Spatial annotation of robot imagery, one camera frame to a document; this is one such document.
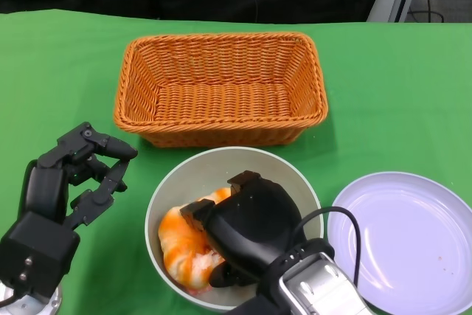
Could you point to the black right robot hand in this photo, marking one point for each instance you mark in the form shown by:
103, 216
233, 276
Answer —
254, 219

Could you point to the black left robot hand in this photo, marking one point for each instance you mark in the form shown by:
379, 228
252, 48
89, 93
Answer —
44, 189

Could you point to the grey round bowl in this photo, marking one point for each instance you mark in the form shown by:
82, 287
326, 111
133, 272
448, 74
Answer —
206, 171

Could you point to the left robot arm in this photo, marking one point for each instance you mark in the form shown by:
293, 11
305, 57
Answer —
33, 305

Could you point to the orange wicker basket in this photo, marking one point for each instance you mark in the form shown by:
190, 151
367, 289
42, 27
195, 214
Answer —
221, 108

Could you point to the green tablecloth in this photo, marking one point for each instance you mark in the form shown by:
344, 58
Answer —
387, 90

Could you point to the lavender round plate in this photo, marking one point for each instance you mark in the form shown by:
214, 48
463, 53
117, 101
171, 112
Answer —
405, 219

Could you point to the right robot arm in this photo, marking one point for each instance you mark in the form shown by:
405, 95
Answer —
317, 285

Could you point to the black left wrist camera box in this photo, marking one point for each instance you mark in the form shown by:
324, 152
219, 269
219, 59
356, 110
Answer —
37, 248

